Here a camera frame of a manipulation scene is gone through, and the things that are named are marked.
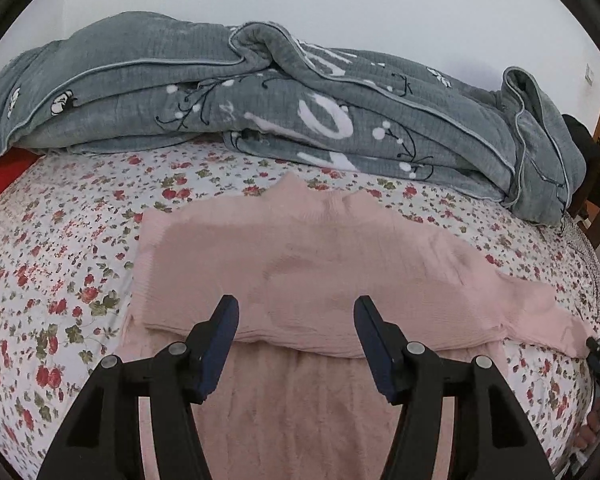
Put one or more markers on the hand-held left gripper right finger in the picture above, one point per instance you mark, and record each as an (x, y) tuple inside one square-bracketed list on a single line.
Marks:
[(376, 345)]

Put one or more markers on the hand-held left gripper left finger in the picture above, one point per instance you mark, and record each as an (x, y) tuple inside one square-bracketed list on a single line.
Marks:
[(219, 345)]

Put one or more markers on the pink knit sweater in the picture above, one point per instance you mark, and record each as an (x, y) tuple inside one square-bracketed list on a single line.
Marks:
[(305, 270)]

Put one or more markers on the person's right hand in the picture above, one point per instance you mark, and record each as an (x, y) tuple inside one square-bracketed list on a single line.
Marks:
[(592, 430)]

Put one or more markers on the floral bed sheet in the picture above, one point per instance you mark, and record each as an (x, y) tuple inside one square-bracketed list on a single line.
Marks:
[(70, 260)]

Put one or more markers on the black garment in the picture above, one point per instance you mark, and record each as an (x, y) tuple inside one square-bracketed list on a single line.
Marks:
[(582, 140)]

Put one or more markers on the grey printed blanket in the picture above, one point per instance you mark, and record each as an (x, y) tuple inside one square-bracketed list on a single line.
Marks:
[(280, 105)]

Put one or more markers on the red pillow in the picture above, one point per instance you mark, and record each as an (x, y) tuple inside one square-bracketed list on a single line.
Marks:
[(2, 175)]

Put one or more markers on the white light switch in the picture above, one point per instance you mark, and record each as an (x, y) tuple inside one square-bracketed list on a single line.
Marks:
[(589, 75)]

